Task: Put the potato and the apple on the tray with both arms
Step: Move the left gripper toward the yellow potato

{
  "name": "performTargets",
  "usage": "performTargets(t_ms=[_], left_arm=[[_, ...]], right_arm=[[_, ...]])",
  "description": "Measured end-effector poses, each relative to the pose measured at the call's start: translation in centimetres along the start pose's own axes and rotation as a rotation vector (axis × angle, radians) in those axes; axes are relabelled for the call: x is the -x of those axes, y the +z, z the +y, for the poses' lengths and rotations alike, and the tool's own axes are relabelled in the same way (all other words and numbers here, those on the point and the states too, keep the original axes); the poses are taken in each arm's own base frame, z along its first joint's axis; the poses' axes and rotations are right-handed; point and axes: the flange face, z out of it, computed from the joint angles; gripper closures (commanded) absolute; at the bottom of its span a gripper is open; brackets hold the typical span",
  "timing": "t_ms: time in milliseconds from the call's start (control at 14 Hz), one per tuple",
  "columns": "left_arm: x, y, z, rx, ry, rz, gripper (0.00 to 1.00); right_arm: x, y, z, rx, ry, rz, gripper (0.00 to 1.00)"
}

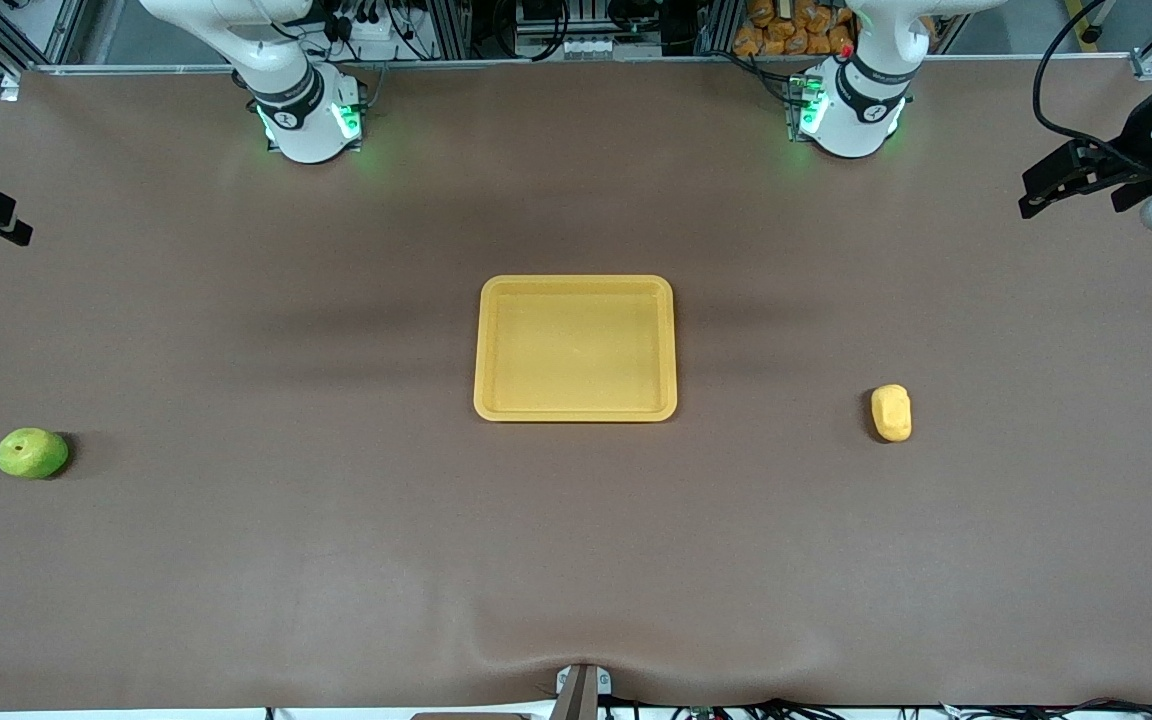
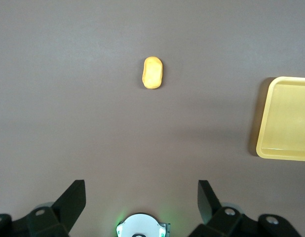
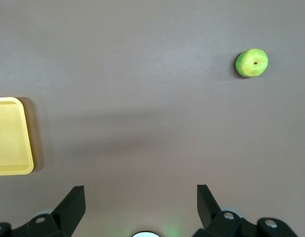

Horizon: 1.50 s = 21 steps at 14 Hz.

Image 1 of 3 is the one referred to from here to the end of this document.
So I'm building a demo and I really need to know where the metal clamp bracket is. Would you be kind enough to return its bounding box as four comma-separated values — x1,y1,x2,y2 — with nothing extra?
554,663,613,720

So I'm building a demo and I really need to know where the yellow potato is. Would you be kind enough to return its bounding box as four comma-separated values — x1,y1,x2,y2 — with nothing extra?
871,385,913,443

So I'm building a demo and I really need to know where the green apple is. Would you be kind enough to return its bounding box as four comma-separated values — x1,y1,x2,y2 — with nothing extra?
0,428,70,480

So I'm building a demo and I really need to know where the orange snack packet pile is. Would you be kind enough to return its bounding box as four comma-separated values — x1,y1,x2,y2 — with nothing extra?
733,0,857,58

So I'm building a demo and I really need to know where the aluminium table edge rail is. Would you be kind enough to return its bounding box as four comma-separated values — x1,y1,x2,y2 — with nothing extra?
21,55,1152,77

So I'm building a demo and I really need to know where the brown table mat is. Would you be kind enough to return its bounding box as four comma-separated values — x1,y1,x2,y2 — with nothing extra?
0,55,1152,713

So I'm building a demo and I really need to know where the white power strip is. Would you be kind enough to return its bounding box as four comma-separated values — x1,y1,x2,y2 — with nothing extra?
331,8,407,63

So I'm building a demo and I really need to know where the yellow plastic tray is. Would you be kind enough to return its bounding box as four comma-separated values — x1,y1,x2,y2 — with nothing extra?
473,275,679,423

